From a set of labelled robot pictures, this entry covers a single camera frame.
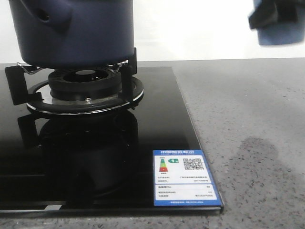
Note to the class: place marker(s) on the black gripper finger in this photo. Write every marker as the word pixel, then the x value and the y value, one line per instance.
pixel 264 14

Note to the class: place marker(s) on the light blue ribbed cup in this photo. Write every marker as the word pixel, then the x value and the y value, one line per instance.
pixel 289 27

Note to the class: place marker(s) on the dark blue cooking pot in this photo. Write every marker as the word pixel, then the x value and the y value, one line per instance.
pixel 65 34

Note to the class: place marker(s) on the blue energy label sticker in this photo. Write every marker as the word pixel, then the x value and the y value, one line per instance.
pixel 182 178

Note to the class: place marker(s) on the black round gas burner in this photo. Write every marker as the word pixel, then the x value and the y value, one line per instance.
pixel 85 91

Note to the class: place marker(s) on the black glass gas stove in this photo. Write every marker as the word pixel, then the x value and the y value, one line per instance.
pixel 97 164

